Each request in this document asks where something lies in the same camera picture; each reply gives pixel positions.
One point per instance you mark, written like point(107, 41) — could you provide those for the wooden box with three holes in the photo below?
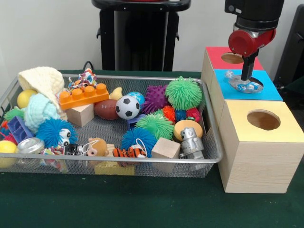
point(256, 161)

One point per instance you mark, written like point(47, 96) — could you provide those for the shallow clear mesh bin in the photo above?
point(211, 159)

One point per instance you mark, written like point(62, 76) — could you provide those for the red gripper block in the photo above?
point(249, 42)

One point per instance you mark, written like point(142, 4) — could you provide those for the toy hamburger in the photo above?
point(187, 127)

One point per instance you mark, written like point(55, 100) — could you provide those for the light teal knitted cloth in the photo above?
point(40, 110)

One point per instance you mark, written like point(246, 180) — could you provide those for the green spiky ball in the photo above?
point(156, 126)

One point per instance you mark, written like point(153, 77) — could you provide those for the silver toy robot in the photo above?
point(191, 142)

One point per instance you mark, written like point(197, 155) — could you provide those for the small brown basketball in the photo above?
point(105, 109)

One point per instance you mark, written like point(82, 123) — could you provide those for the dark green table cloth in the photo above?
point(142, 204)

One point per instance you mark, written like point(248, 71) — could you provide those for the plain yellow ball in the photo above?
point(6, 153)

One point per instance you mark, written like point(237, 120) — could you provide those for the silver metal can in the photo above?
point(30, 145)

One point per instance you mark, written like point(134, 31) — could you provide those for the orange toy building block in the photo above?
point(84, 96)

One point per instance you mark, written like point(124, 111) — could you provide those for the purple spiky ball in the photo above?
point(156, 97)

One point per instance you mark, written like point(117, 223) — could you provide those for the blue spiky ball with eyes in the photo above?
point(52, 132)

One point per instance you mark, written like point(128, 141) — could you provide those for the purple toy block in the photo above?
point(133, 122)

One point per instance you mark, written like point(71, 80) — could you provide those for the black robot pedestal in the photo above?
point(137, 38)

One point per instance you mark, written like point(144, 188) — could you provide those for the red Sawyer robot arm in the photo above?
point(255, 14)

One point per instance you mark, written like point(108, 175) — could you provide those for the clear plastic packet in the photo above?
point(244, 85)

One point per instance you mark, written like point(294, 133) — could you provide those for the cream knitted cloth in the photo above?
point(42, 80)

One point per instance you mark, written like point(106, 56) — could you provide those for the black and white soccer ball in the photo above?
point(128, 107)

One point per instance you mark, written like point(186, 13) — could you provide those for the green furry ball with eyes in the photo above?
point(184, 92)

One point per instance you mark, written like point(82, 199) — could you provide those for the yellow smiley face ball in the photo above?
point(26, 98)

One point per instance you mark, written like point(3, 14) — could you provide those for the black chair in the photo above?
point(293, 52)

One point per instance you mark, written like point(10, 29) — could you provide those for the globe print ball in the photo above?
point(138, 97)

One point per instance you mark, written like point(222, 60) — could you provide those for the small wooden block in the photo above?
point(165, 148)
point(80, 115)

